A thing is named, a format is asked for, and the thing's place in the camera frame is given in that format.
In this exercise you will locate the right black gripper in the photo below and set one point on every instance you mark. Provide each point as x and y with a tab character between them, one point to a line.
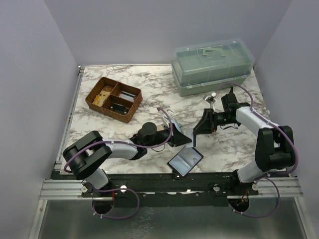
208	124

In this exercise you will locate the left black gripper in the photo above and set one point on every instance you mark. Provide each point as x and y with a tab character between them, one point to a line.
177	138

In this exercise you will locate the white VIP card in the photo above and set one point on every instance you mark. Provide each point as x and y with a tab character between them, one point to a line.
193	141

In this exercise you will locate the black leather card holder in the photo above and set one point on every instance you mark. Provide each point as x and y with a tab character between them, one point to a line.
185	160

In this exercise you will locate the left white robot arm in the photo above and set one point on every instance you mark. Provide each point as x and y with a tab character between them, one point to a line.
86	155

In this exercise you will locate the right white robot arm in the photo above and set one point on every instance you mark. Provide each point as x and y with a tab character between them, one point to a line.
274	148

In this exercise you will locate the silver card in basket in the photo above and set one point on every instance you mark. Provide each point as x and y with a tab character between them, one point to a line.
127	96

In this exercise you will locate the gold cards in basket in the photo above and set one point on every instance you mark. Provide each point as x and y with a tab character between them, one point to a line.
100	98

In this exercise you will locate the green plastic storage box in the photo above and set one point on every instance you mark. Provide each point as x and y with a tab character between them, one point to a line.
204	67

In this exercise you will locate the black item in basket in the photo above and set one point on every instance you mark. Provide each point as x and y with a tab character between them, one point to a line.
119	109

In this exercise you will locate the brown woven divided basket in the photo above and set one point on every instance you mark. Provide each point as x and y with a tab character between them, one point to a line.
115	88

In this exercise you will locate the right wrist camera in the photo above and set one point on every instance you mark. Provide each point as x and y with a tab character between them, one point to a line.
211	99

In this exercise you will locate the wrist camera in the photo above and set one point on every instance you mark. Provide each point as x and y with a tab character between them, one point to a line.
211	99
164	117

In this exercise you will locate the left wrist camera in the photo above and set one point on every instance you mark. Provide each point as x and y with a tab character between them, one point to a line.
164	117

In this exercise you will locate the black metal base rail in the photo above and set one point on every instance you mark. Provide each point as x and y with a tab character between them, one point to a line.
155	190

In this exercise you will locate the aluminium frame rail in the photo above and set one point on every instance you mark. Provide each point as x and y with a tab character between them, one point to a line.
58	160

